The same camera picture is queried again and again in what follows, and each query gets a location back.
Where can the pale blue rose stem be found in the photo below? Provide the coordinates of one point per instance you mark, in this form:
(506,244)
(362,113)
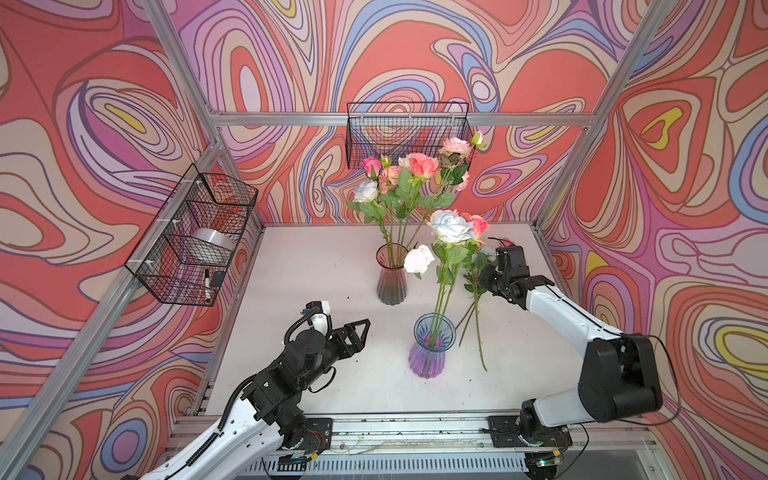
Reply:
(375,209)

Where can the pink spray rose stem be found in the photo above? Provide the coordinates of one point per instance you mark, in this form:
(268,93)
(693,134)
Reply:
(387,182)

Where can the cream pink rose stem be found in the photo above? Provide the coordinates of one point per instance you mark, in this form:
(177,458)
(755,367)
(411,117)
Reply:
(438,288)

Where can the coral pink rose stem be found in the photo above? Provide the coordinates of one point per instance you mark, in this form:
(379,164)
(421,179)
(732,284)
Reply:
(414,204)

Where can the white tape roll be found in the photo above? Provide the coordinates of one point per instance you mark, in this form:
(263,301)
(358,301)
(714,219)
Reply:
(214,237)

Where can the small pink bud rose stem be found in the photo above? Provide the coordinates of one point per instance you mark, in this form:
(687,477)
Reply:
(454,156)

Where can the pink white mixed rose stem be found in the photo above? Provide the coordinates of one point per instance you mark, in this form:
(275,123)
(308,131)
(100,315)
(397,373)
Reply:
(484,257)

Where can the bright pink rose stem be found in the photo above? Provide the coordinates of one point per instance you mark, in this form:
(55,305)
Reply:
(372,167)

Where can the red pink rose stem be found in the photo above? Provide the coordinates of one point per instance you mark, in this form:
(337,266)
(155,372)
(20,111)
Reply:
(479,226)

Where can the black wire basket left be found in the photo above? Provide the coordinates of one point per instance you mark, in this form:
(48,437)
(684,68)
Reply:
(171,267)

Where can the purple blue glass vase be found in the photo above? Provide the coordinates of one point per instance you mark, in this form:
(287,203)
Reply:
(426,362)

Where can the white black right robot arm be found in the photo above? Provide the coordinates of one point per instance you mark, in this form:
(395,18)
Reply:
(619,374)

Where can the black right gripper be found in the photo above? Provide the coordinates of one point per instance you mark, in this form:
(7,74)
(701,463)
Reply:
(487,271)

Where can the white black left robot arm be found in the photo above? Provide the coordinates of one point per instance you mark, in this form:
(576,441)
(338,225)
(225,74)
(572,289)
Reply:
(262,415)

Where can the pink grey glass vase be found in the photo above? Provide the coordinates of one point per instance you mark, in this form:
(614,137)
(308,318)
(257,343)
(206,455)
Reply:
(391,287)

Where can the black wire basket back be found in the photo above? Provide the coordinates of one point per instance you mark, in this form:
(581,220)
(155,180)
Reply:
(396,128)

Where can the light blue rose stem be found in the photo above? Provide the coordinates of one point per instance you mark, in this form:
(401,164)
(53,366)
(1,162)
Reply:
(454,244)

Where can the black wire basket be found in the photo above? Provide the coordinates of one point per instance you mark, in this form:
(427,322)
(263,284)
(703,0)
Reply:
(171,267)
(396,128)

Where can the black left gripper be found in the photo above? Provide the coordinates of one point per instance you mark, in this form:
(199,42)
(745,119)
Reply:
(353,345)

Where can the aluminium frame post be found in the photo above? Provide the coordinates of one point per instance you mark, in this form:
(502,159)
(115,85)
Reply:
(217,153)

